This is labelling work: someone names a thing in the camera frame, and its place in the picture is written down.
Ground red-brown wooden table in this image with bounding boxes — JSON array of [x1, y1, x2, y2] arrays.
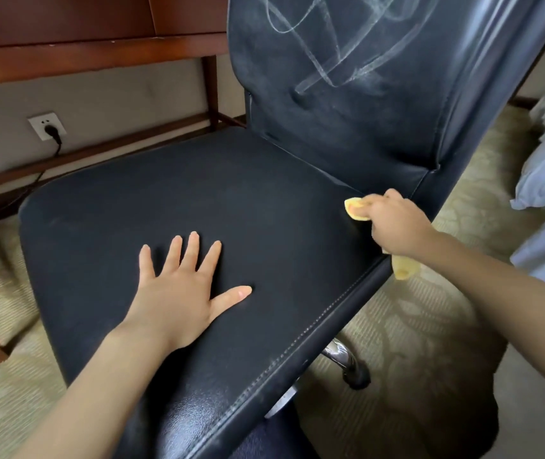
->
[[0, 0, 247, 365]]

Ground person's right forearm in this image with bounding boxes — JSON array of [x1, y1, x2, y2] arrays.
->
[[408, 231, 545, 405]]

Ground yellow cleaning cloth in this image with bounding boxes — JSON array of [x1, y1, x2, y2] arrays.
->
[[344, 196, 422, 281]]

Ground black power cable with plug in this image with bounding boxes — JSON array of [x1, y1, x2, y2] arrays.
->
[[4, 124, 64, 211]]

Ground black leather chair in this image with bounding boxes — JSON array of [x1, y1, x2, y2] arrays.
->
[[18, 0, 545, 459]]

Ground person's left forearm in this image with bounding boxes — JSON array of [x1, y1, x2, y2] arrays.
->
[[12, 324, 176, 459]]

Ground person's right hand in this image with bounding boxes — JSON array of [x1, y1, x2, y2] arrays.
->
[[360, 188, 438, 258]]

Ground small white power socket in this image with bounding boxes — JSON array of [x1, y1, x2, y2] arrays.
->
[[27, 112, 68, 142]]

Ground navy dress with white trim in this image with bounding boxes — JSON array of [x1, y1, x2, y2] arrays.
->
[[229, 415, 316, 459]]

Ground person's left hand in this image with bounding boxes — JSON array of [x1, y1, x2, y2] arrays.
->
[[124, 231, 253, 352]]

